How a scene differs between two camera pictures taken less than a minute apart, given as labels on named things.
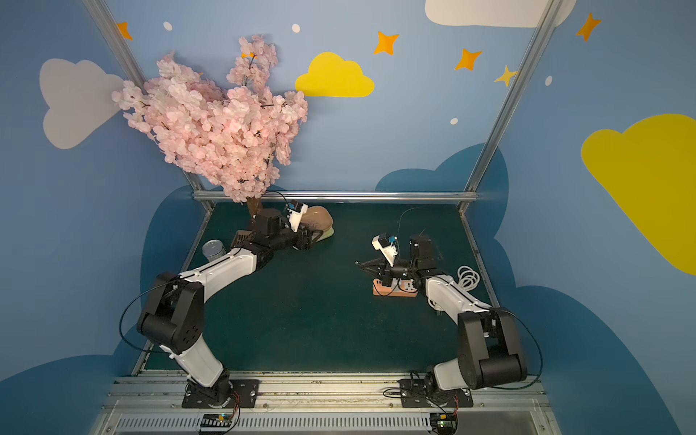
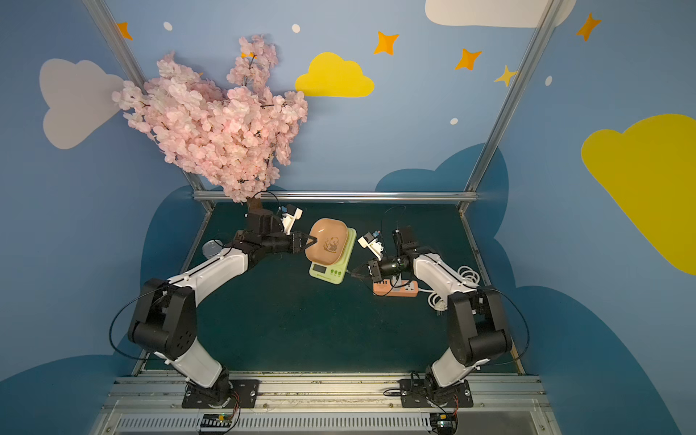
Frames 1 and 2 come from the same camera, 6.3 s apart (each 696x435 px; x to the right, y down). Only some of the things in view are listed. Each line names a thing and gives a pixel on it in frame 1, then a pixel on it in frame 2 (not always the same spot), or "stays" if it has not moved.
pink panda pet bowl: (317, 217) -> (331, 246)
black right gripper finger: (378, 266) -> (362, 275)
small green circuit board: (217, 420) stays
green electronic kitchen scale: (326, 234) -> (336, 273)
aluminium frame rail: (352, 196) stays
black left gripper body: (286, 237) stays
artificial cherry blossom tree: (238, 132) stays
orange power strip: (407, 288) stays
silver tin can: (214, 249) stays
